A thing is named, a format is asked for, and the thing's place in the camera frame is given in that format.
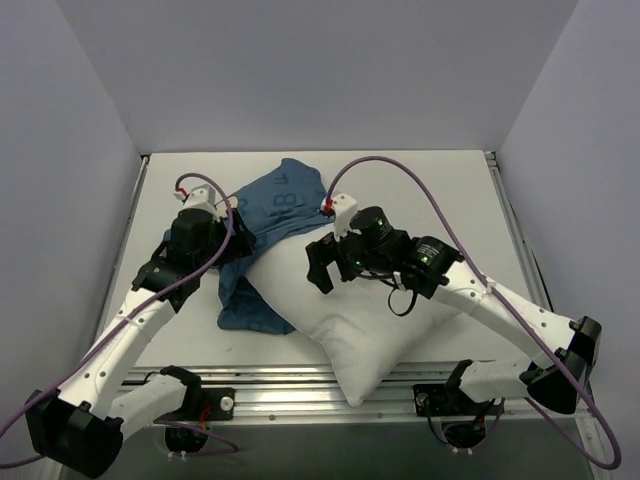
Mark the aluminium left side rail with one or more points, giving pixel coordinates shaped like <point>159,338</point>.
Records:
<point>114,272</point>

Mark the aluminium front rail frame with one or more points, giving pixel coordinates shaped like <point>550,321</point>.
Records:
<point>310,395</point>

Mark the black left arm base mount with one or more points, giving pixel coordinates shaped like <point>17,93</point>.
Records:
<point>217,404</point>

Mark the blue cartoon print pillowcase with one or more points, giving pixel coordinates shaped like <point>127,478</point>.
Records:
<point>280,204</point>

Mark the aluminium rail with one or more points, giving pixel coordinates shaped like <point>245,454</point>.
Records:
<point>114,272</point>
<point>529,266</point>

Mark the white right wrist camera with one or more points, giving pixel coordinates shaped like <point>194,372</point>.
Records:
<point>342,207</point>

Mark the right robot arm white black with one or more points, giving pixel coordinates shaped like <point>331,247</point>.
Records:
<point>559,353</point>

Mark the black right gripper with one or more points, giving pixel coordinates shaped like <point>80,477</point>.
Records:
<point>335,257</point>

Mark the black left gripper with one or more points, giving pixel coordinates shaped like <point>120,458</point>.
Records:
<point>236,239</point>

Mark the aluminium right side rail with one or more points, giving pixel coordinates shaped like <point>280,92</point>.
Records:
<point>529,266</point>

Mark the white pillow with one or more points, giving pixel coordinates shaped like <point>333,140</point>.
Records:
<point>363,340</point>

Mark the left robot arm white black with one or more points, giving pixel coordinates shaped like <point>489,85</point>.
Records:
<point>83,422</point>

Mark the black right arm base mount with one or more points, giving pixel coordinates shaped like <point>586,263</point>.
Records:
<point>431,399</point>

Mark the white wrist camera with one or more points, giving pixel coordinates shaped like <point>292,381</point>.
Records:
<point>342,207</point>
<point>202,197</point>

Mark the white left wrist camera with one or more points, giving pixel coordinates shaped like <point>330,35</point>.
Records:
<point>202,197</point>

